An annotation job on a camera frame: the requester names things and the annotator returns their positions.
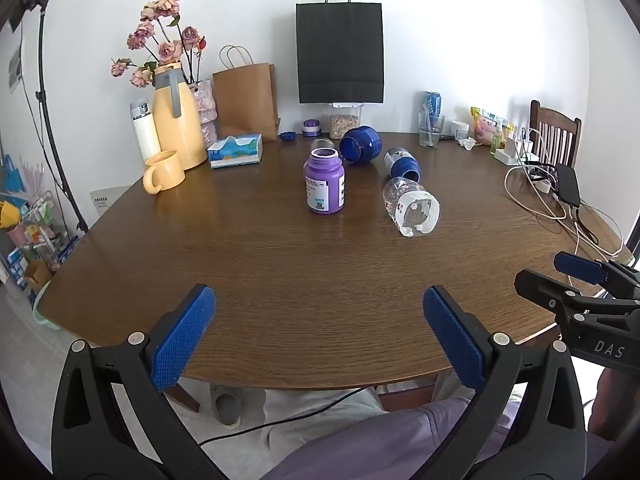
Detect wooden chair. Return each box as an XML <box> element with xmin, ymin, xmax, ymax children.
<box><xmin>529</xmin><ymin>100</ymin><xmax>582</xmax><ymax>171</ymax></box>

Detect drinking glass with straw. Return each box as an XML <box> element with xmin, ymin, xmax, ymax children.
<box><xmin>418</xmin><ymin>100</ymin><xmax>445</xmax><ymax>149</ymax></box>

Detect white power strip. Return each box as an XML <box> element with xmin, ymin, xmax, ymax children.
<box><xmin>495</xmin><ymin>132</ymin><xmax>541</xmax><ymax>167</ymax></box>

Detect black floor cable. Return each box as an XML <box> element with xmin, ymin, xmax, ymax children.
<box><xmin>197</xmin><ymin>387</ymin><xmax>368</xmax><ymax>448</ymax></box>

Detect dark blue jar lying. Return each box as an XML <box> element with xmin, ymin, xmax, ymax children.
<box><xmin>339</xmin><ymin>125</ymin><xmax>384</xmax><ymax>166</ymax></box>

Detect black power bank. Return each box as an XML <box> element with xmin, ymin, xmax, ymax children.
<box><xmin>555</xmin><ymin>163</ymin><xmax>582</xmax><ymax>207</ymax></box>

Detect black light stand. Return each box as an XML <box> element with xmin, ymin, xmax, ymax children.
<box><xmin>34</xmin><ymin>0</ymin><xmax>91</xmax><ymax>233</ymax></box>

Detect purple plastic jar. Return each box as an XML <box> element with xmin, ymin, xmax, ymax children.
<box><xmin>304</xmin><ymin>148</ymin><xmax>346</xmax><ymax>215</ymax></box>

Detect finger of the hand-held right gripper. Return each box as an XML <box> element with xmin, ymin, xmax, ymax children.
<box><xmin>514</xmin><ymin>268</ymin><xmax>640</xmax><ymax>322</ymax></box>
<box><xmin>553</xmin><ymin>251</ymin><xmax>640</xmax><ymax>302</ymax></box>

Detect clear patterned glass cup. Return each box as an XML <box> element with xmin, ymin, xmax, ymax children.
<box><xmin>382</xmin><ymin>176</ymin><xmax>442</xmax><ymax>238</ymax></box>

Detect blue tissue box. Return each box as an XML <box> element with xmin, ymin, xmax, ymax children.
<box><xmin>206</xmin><ymin>134</ymin><xmax>264</xmax><ymax>169</ymax></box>

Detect grey slipper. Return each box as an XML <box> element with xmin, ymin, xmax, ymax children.
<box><xmin>212</xmin><ymin>385</ymin><xmax>243</xmax><ymax>426</ymax></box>

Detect yellow mug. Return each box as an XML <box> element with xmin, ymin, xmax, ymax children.
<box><xmin>142</xmin><ymin>150</ymin><xmax>187</xmax><ymax>195</ymax></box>

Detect person's lavender pants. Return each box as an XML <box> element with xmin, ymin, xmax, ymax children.
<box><xmin>260</xmin><ymin>392</ymin><xmax>601</xmax><ymax>480</ymax></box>

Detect dried pink flowers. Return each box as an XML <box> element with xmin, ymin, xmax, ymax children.
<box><xmin>111</xmin><ymin>0</ymin><xmax>207</xmax><ymax>88</ymax></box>

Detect brown paper bag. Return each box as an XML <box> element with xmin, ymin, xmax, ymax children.
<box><xmin>212</xmin><ymin>45</ymin><xmax>281</xmax><ymax>143</ymax></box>

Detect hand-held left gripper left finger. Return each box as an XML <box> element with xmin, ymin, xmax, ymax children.
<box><xmin>51</xmin><ymin>284</ymin><xmax>221</xmax><ymax>480</ymax></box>

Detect pink ribbed vase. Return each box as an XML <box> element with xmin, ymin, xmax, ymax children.
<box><xmin>192</xmin><ymin>80</ymin><xmax>219</xmax><ymax>148</ymax></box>

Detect colourful snack packet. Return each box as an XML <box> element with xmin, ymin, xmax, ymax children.
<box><xmin>470</xmin><ymin>106</ymin><xmax>516</xmax><ymax>147</ymax></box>

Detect wire rack with packets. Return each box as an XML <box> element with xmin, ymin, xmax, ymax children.
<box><xmin>0</xmin><ymin>155</ymin><xmax>81</xmax><ymax>293</ymax></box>

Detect white wall notice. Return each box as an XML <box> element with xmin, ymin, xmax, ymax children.
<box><xmin>7</xmin><ymin>40</ymin><xmax>26</xmax><ymax>93</ymax></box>

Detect clear cereal container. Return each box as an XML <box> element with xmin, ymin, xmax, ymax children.
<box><xmin>328</xmin><ymin>102</ymin><xmax>364</xmax><ymax>140</ymax></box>

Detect black paper bag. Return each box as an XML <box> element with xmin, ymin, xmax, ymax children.
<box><xmin>295</xmin><ymin>0</ymin><xmax>385</xmax><ymax>106</ymax></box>

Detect clear bottle with blue sleeve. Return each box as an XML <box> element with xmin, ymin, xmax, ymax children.
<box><xmin>383</xmin><ymin>147</ymin><xmax>421</xmax><ymax>181</ymax></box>

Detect white thermos bottle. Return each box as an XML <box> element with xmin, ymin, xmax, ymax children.
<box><xmin>130</xmin><ymin>100</ymin><xmax>162</xmax><ymax>163</ymax></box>

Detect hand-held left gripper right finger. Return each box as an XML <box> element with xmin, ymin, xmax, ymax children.
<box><xmin>422</xmin><ymin>285</ymin><xmax>588</xmax><ymax>480</ymax></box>

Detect person's right forearm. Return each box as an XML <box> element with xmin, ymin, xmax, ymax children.
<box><xmin>589</xmin><ymin>367</ymin><xmax>640</xmax><ymax>436</ymax></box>

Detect mint green plastic basin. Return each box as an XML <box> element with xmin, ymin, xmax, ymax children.
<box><xmin>32</xmin><ymin>280</ymin><xmax>63</xmax><ymax>333</ymax></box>

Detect yellow thermos jug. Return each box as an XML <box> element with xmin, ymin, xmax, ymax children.
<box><xmin>151</xmin><ymin>62</ymin><xmax>208</xmax><ymax>171</ymax></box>

